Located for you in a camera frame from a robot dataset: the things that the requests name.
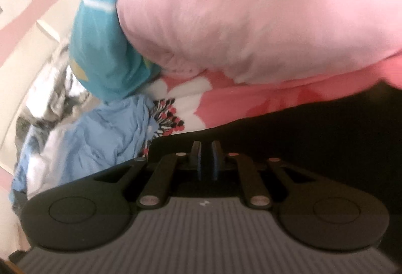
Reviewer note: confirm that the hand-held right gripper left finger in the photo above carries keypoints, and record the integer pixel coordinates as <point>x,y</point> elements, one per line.
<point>201,164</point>

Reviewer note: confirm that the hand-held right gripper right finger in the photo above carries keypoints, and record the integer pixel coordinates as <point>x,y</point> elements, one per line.
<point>215,164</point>

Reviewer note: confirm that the black t-shirt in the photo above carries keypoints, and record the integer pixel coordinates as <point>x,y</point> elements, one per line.
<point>329,129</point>

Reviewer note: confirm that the light blue garment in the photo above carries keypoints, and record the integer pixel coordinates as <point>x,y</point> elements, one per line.
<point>110,136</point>

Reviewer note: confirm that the blue cartoon pillow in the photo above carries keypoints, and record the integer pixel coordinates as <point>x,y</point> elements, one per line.
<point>103,48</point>

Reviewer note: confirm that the pink grey floral quilt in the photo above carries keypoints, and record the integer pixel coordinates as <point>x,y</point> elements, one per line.
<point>251,16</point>

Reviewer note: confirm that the white grey patterned blanket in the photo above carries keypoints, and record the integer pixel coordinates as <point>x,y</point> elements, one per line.
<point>53,88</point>

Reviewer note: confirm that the pink white headboard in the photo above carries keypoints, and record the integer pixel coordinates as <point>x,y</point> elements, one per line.
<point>18,23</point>

